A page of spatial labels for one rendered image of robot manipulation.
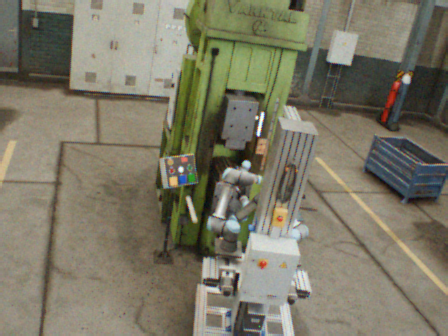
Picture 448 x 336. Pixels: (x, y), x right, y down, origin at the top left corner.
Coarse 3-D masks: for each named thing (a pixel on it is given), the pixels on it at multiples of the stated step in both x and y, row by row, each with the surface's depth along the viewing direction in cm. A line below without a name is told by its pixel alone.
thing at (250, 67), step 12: (240, 48) 419; (252, 48) 420; (264, 48) 423; (240, 60) 424; (252, 60) 425; (264, 60) 429; (240, 72) 429; (252, 72) 432; (264, 72) 434; (228, 84) 431; (240, 84) 434; (252, 84) 436; (264, 84) 439
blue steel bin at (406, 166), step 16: (384, 144) 753; (400, 144) 805; (416, 144) 774; (368, 160) 789; (384, 160) 751; (400, 160) 717; (416, 160) 776; (432, 160) 743; (384, 176) 752; (400, 176) 718; (416, 176) 688; (432, 176) 706; (400, 192) 716; (416, 192) 708; (432, 192) 724
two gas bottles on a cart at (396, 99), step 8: (400, 80) 1028; (408, 80) 1025; (392, 88) 1063; (400, 88) 1038; (392, 96) 1066; (400, 96) 1032; (392, 104) 1072; (400, 104) 1048; (384, 112) 1090; (392, 112) 1059; (384, 120) 1092; (392, 120) 1058; (392, 128) 1064; (400, 128) 1073
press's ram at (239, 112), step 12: (228, 96) 432; (240, 96) 440; (252, 96) 447; (228, 108) 427; (240, 108) 430; (252, 108) 432; (228, 120) 432; (240, 120) 435; (252, 120) 438; (228, 132) 438; (240, 132) 441; (252, 132) 444
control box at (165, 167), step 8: (160, 160) 421; (168, 160) 419; (176, 160) 425; (184, 160) 430; (192, 160) 436; (168, 168) 419; (176, 168) 424; (184, 168) 430; (192, 168) 435; (168, 176) 418; (176, 176) 424; (168, 184) 418; (176, 184) 423; (184, 184) 428
